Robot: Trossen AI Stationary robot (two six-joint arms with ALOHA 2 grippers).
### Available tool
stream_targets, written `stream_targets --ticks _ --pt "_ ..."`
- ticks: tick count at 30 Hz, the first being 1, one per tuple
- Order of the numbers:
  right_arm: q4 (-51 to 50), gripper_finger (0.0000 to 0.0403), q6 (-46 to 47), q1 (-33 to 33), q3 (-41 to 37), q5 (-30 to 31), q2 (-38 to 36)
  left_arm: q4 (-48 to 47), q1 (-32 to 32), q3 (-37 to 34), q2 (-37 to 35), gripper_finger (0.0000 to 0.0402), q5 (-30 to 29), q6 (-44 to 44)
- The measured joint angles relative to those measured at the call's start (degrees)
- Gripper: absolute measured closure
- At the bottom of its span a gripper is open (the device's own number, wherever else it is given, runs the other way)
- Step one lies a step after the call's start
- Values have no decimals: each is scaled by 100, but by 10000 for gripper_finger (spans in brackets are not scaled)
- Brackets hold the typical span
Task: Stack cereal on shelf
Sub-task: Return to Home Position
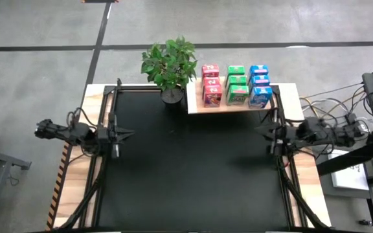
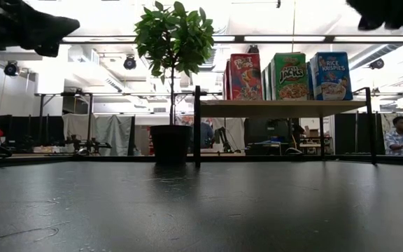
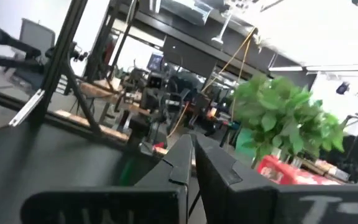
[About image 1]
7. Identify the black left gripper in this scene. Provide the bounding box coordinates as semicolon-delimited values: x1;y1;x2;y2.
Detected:
97;112;135;159

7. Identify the white board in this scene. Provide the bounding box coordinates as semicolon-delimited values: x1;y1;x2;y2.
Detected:
327;148;370;191

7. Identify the yellow black hazard tape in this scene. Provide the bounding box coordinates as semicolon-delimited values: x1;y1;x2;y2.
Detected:
45;115;79;231

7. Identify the red cereal box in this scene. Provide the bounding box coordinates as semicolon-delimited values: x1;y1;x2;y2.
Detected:
202;83;223;108
202;76;221;87
201;63;220;78

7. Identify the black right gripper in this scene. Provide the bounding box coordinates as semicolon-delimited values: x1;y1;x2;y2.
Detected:
254;109;297;157

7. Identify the grey side table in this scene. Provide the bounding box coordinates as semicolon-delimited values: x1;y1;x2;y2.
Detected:
312;142;373;233

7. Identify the black metal table frame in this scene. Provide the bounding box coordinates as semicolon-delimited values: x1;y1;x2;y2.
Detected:
55;70;332;231

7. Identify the green potted plant black pot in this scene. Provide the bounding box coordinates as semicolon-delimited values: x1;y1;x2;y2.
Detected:
140;36;198;105

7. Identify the black table mat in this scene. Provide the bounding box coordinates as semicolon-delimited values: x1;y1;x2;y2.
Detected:
97;90;291;229

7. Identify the thin grey cable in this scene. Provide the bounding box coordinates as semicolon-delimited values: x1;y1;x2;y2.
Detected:
299;82;365;98

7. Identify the blue cereal box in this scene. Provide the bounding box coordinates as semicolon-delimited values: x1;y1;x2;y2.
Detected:
248;74;271;88
248;64;269;77
247;85;274;109

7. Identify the wooden shelf board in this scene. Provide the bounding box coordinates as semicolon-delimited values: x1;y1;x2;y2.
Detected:
186;76;277;115

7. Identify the black diagonal beam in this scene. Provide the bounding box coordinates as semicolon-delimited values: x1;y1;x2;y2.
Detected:
315;134;373;177

